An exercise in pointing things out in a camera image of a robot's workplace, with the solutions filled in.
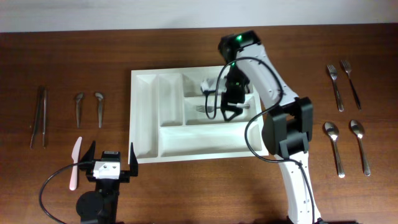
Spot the small steel spoon left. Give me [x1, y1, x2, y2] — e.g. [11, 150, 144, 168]
[75, 92, 84, 128]

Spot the black-handled steel fork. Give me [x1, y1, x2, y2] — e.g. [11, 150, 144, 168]
[340, 60, 362, 111]

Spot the small steel spoon right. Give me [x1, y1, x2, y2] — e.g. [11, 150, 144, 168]
[95, 92, 104, 128]

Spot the steel tablespoon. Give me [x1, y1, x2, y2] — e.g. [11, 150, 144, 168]
[324, 121, 345, 178]
[350, 119, 371, 177]

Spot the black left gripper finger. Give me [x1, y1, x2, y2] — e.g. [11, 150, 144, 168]
[79, 141, 96, 170]
[129, 142, 139, 177]

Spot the small steel spoon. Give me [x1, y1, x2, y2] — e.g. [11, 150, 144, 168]
[75, 92, 84, 128]
[95, 92, 104, 128]

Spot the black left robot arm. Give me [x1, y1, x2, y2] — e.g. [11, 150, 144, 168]
[76, 142, 139, 223]

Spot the black left camera cable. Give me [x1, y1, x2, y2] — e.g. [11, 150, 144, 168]
[39, 161, 94, 224]

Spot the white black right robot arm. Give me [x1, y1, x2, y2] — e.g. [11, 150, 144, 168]
[218, 30, 323, 223]

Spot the white cutlery tray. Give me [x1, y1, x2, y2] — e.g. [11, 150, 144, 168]
[129, 66, 268, 164]

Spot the steel table knife inner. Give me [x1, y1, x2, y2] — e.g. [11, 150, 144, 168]
[42, 88, 47, 148]

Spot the pink plastic knife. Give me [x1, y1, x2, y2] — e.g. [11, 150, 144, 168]
[69, 136, 83, 191]

